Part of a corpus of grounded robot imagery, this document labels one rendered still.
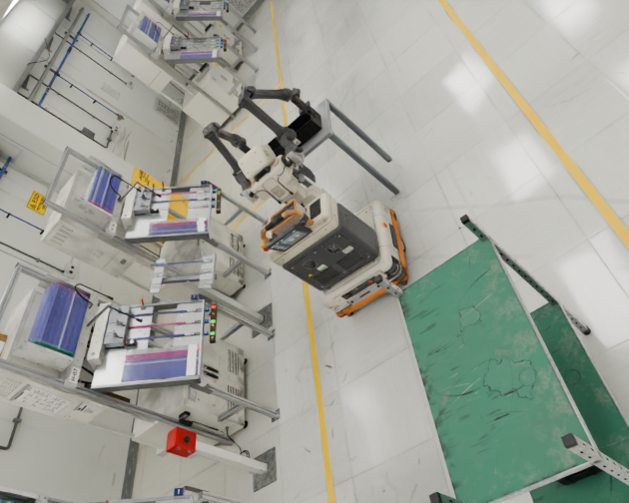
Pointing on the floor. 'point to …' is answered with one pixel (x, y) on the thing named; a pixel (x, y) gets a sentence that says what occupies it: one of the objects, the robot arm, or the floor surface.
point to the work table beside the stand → (344, 143)
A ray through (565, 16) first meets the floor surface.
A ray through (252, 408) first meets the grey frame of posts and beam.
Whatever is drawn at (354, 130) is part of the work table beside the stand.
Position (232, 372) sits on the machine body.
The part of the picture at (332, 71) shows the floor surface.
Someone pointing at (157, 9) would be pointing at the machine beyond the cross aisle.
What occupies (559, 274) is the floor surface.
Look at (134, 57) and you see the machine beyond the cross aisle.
